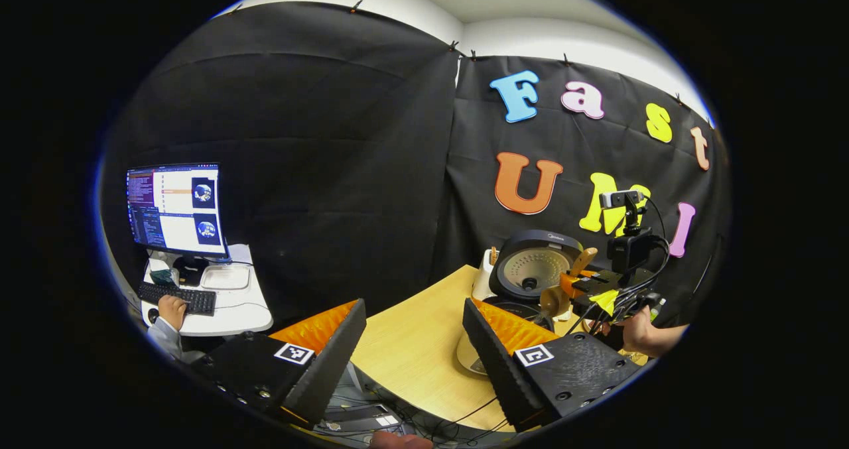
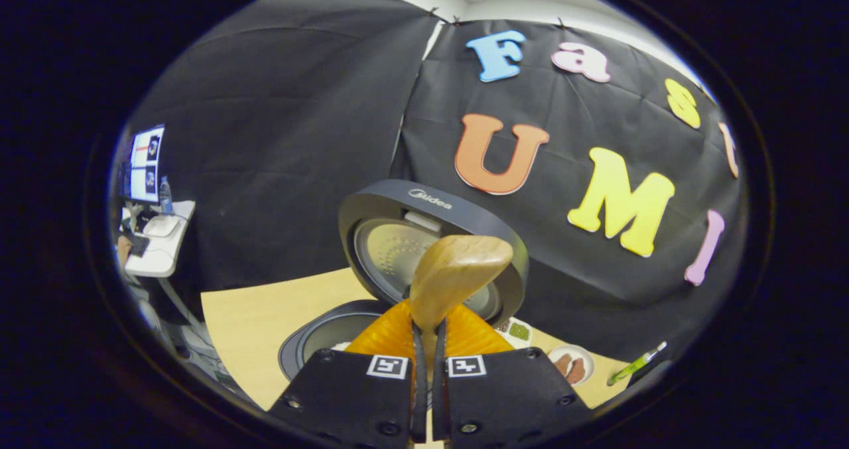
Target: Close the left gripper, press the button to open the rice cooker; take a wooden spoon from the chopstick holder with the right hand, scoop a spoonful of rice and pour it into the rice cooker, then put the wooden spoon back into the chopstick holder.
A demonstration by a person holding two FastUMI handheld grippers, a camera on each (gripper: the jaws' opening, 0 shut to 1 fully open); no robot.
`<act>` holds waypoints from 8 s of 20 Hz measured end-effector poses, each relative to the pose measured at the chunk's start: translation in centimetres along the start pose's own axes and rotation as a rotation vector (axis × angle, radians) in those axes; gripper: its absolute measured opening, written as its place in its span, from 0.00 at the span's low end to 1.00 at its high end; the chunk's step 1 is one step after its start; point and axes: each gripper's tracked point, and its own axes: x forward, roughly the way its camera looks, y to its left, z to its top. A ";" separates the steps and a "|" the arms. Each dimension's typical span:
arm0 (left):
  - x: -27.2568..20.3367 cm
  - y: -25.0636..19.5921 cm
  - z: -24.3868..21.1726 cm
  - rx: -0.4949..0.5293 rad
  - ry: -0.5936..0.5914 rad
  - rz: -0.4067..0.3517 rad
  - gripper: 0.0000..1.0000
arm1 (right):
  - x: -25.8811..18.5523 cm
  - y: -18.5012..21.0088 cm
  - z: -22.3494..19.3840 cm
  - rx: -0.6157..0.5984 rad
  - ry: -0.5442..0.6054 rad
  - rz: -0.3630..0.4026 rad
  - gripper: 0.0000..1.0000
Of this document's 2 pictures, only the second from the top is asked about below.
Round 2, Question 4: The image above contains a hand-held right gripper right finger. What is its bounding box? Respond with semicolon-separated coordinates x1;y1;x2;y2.
432;303;594;449

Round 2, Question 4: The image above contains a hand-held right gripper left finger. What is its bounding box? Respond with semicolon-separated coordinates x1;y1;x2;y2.
267;300;429;449

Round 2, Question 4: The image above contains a wooden spoon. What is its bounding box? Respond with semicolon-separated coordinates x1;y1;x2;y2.
409;235;515;371

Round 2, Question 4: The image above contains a dark grey rice cooker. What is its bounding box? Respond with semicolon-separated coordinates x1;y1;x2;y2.
279;179;531;382

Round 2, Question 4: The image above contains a white divided dish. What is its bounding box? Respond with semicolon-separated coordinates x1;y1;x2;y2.
498;318;534;350

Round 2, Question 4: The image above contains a white round plate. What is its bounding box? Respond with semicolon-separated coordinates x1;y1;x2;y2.
547;344;596;387

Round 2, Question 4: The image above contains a green drink bottle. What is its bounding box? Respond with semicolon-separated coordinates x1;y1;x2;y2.
606;342;668;387

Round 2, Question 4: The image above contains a white side desk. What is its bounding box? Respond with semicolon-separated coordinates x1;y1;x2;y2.
122;200;197;279

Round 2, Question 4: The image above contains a black backdrop cloth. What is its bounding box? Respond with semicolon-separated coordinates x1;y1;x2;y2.
119;0;750;378

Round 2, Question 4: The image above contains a white box device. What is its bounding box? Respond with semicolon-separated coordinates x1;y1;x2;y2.
143;215;182;239

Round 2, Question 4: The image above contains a computer monitor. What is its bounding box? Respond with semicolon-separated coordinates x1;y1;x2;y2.
125;125;167;205

